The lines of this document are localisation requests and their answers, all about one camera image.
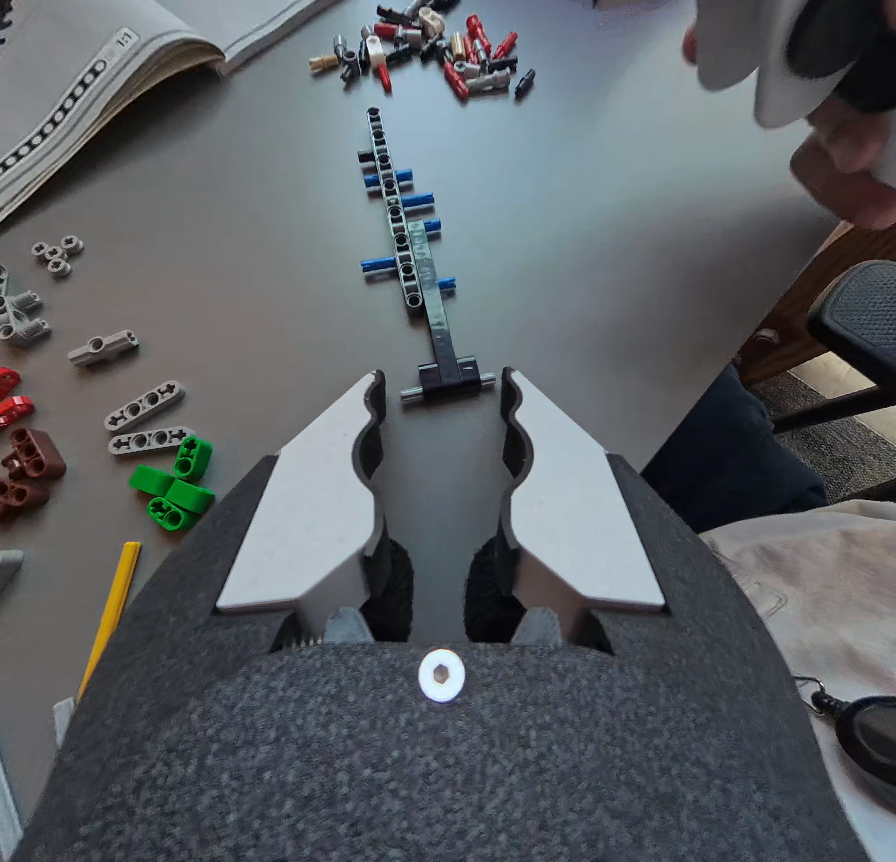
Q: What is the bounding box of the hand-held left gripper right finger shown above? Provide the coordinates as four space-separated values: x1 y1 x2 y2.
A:
497 367 666 645

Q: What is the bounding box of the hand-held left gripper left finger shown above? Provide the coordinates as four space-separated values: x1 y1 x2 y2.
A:
216 368 393 645

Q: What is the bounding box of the grey lego beam assembly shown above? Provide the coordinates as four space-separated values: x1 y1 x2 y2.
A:
357 106 498 406

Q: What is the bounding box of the green lego connector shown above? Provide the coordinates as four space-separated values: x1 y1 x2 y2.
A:
167 479 217 513
147 498 197 533
174 436 213 481
129 464 176 497

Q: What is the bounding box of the grey thin lego liftarm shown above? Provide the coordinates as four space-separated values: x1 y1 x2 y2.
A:
108 425 197 456
105 381 186 432

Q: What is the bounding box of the yellow lego axle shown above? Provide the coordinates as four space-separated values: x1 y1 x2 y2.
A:
76 541 142 702

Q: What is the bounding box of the grey straight lego connector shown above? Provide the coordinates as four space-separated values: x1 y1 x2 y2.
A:
68 329 140 367

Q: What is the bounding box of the brown lego connector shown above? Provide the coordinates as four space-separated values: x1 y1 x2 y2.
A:
0 428 67 481
0 479 50 514

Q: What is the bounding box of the pile of small lego pins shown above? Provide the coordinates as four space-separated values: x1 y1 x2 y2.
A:
308 0 539 103

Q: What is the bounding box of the lego instruction booklet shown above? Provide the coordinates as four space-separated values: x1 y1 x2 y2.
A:
0 0 393 222

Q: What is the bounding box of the person's right hand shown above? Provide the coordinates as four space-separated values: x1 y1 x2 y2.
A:
791 99 896 231

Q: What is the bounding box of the person's leg in dark trousers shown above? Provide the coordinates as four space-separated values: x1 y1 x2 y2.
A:
640 364 830 534

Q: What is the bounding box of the person's white garment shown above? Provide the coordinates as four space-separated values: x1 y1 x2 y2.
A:
700 501 896 862

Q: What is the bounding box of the wooden furniture piece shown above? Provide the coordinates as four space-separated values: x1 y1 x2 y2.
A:
735 221 862 387

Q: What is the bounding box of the black office chair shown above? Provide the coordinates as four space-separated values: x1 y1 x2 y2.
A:
770 260 896 435

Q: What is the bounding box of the black badge reel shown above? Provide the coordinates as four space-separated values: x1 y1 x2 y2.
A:
794 676 896 800

